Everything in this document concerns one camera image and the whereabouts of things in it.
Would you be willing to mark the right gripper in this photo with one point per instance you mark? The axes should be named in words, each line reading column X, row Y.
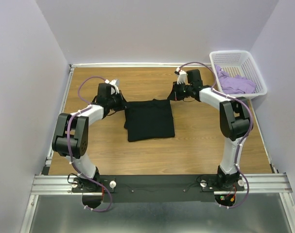
column 174, row 95

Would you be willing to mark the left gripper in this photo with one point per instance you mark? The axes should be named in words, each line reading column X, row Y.
column 122, row 104

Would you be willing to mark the black t shirt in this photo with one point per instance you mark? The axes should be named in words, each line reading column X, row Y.
column 149, row 120

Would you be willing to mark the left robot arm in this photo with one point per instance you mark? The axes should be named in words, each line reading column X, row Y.
column 70, row 138

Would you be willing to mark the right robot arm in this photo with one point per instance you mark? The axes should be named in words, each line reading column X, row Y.
column 235, row 120

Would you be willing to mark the purple t shirt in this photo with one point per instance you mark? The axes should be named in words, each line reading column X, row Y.
column 234, row 85

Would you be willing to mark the white plastic laundry basket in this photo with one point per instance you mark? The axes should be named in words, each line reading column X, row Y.
column 238, row 62

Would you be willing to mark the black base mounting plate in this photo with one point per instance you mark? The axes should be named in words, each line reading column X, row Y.
column 156, row 188

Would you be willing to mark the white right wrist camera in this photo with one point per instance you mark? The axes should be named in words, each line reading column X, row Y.
column 181, row 76

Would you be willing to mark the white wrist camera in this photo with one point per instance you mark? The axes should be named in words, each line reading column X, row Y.
column 114, row 85
column 181, row 76

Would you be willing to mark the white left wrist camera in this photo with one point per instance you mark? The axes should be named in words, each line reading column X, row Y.
column 114, row 85

